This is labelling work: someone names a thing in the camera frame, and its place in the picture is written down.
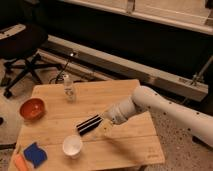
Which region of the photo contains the white ceramic cup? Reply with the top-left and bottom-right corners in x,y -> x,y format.
62,135 -> 83,159

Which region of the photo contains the wooden table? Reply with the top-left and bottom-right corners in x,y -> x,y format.
7,78 -> 166,171

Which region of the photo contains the black office chair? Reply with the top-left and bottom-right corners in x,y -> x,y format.
0,23 -> 62,98

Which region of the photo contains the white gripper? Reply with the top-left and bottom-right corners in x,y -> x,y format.
76,98 -> 137,136

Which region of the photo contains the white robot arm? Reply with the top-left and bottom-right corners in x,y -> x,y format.
76,86 -> 213,148

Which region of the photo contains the orange ceramic bowl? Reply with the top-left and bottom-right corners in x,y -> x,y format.
19,98 -> 45,121

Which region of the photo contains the black cable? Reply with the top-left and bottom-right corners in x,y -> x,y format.
48,50 -> 77,85

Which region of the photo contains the clear plastic bottle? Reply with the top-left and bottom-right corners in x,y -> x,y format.
63,74 -> 76,102

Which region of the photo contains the orange carrot toy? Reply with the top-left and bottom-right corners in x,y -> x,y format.
13,146 -> 29,171

